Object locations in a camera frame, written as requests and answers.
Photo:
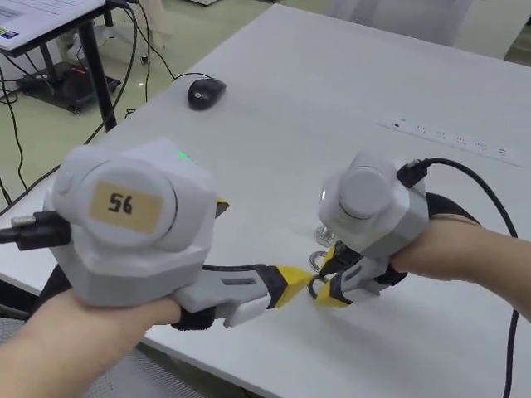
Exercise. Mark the person's left hand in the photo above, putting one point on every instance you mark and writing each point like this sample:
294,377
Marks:
108,321

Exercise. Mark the white laptop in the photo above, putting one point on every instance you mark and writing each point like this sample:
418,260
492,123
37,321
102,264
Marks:
37,18

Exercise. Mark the person's body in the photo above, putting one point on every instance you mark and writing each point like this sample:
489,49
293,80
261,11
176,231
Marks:
157,373

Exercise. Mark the white power strip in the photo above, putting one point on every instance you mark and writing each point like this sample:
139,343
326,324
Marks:
452,139

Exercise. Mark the large metal washer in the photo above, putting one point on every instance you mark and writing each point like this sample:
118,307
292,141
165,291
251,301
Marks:
317,260

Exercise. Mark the person's right hand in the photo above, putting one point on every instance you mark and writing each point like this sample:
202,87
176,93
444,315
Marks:
431,253

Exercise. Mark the black rolling stand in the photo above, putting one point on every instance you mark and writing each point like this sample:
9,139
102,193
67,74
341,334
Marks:
79,83

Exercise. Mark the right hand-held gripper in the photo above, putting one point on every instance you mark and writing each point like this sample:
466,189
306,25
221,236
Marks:
373,207

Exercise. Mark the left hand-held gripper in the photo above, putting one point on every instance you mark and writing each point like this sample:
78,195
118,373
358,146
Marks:
124,248

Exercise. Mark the black computer mouse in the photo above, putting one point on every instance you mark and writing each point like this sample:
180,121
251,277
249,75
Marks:
205,94

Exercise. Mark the person's right forearm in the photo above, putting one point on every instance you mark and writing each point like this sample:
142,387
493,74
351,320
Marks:
498,257

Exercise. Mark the person's left forearm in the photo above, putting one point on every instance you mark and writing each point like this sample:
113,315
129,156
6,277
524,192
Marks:
45,369

